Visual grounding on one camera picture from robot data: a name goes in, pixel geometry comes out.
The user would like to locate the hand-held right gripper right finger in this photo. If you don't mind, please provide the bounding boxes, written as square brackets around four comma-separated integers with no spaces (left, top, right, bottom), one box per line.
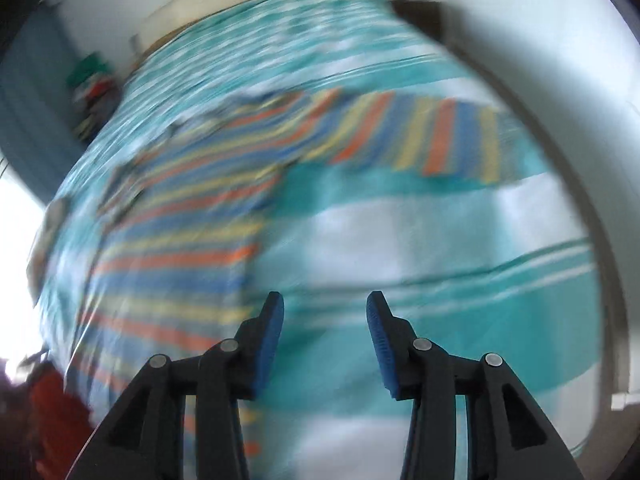
[366,290,586,480]

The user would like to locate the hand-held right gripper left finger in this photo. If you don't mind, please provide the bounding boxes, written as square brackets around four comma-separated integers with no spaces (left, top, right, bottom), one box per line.
[67,291,286,480]

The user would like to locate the multicoloured striped small garment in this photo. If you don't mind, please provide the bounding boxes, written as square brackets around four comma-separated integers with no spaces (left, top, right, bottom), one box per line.
[65,87,526,461]

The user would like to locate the pile of colourful clothes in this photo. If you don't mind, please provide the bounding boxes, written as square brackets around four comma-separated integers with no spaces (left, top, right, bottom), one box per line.
[65,52,126,143]

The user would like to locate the teal white checked bed sheet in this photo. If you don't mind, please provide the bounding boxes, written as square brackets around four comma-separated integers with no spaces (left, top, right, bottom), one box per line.
[30,0,608,480]

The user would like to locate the grey-blue curtain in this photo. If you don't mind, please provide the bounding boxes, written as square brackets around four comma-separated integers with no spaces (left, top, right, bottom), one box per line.
[0,7,101,206]

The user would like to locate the orange-red cloth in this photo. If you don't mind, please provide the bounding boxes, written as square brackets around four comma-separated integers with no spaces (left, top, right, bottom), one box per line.
[27,360,98,480]

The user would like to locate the dark object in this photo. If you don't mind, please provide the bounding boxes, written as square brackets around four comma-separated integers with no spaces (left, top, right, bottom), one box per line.
[392,0,451,43]

